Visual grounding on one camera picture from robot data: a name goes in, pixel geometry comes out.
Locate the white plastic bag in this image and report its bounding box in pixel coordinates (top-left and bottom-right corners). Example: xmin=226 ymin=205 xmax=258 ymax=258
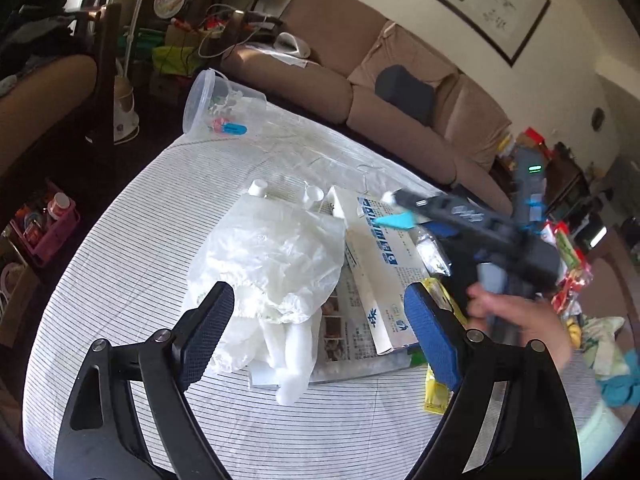
xmin=182 ymin=194 xmax=346 ymax=405

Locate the white blue flat box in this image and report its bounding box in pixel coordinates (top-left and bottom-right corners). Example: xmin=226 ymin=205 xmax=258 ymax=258
xmin=328 ymin=186 xmax=427 ymax=356

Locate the grey sleeve forearm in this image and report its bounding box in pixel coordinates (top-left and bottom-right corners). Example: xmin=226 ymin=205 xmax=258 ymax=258
xmin=560 ymin=351 xmax=625 ymax=479

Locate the pink storage basket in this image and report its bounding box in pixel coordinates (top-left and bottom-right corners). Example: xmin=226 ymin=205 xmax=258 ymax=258
xmin=10 ymin=179 xmax=80 ymax=268

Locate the clear plastic cup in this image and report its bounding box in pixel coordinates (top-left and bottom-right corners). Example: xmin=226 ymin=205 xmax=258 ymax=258
xmin=182 ymin=68 xmax=267 ymax=139

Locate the yellow sachet strip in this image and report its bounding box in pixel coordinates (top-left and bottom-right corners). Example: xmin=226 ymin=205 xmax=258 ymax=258
xmin=419 ymin=278 xmax=468 ymax=415

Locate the dark lumbar cushion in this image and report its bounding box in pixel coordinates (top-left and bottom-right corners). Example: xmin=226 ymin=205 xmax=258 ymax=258
xmin=374 ymin=65 xmax=436 ymax=126

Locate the printed brochure sheet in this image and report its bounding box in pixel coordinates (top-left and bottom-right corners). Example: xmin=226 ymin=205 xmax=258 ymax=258
xmin=309 ymin=266 xmax=424 ymax=384

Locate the person right hand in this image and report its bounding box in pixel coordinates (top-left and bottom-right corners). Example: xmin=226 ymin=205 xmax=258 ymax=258
xmin=466 ymin=283 xmax=573 ymax=372

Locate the brown sofa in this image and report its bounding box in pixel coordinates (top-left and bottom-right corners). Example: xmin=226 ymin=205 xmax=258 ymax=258
xmin=221 ymin=0 xmax=512 ymax=214

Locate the brown square pillow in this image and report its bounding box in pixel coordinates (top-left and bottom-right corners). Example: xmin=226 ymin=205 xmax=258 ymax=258
xmin=348 ymin=21 xmax=458 ymax=90

